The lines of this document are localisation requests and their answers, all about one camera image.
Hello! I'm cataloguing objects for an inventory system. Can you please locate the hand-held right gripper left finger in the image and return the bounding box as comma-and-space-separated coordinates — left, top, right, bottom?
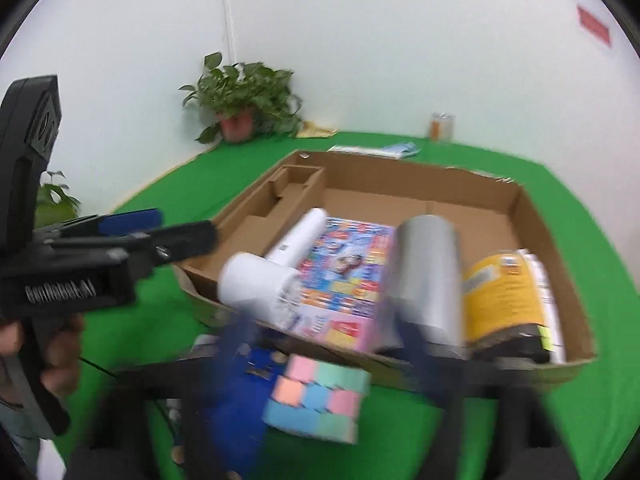
87, 312, 266, 480

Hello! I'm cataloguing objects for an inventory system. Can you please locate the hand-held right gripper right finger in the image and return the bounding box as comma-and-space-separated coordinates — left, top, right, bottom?
397, 317, 568, 480

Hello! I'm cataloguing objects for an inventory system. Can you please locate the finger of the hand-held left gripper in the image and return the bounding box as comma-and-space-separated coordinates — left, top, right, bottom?
39, 209, 164, 238
50, 220, 219, 281

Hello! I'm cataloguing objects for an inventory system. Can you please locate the blue box with tan circles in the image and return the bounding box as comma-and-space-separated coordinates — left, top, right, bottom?
200, 347, 288, 478

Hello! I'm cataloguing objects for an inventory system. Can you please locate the stainless steel cup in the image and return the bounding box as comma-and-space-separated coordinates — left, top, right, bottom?
377, 214, 463, 353

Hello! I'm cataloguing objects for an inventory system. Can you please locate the pastel puzzle cube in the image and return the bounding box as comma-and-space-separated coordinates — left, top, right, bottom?
262, 352, 372, 446

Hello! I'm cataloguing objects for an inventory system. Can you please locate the white cylinder tube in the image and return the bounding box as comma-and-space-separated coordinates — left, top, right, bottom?
264, 207, 328, 273

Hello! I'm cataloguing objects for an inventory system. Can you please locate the brown cardboard box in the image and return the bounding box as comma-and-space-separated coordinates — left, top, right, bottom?
172, 149, 598, 392

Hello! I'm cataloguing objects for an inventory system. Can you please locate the person's left forearm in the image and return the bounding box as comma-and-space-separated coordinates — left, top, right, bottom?
0, 357, 45, 476

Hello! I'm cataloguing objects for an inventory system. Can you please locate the person's left hand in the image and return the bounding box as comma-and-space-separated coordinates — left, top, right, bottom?
0, 316, 85, 398

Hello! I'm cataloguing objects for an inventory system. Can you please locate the small green plant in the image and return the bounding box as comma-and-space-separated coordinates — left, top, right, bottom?
35, 170, 82, 229

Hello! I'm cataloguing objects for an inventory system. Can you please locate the white plastic bottle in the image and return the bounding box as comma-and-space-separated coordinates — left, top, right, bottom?
218, 252, 303, 326

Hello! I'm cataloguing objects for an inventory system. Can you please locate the black flat object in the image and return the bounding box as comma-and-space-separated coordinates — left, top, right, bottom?
472, 327, 551, 365

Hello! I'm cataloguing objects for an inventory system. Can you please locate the yellow labelled packet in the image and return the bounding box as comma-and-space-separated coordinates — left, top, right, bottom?
462, 252, 549, 348

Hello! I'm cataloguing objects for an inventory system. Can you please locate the colourful printed book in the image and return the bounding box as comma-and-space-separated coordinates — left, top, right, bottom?
260, 216, 396, 356

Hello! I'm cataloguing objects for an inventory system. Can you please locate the potted green plant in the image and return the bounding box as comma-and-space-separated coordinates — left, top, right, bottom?
180, 52, 306, 145

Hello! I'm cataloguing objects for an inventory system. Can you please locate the yellow paper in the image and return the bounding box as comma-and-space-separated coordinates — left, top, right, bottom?
299, 121, 337, 139

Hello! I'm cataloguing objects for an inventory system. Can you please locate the green tablecloth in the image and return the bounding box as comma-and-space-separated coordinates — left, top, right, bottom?
65, 130, 640, 480

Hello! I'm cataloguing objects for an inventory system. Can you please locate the glass jar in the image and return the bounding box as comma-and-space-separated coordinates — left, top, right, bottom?
430, 112, 456, 144

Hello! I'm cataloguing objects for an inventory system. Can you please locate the white wall cable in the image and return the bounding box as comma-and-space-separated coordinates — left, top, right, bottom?
220, 0, 239, 66

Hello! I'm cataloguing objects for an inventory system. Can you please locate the red wall sign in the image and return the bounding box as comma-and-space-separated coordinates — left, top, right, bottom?
576, 5, 612, 49

